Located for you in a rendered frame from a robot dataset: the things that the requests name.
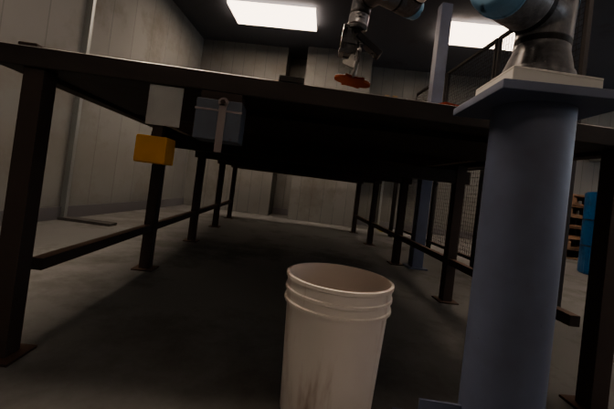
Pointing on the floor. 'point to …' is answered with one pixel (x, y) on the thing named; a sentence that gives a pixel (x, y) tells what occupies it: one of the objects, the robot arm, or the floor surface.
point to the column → (519, 239)
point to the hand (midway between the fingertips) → (352, 80)
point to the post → (433, 102)
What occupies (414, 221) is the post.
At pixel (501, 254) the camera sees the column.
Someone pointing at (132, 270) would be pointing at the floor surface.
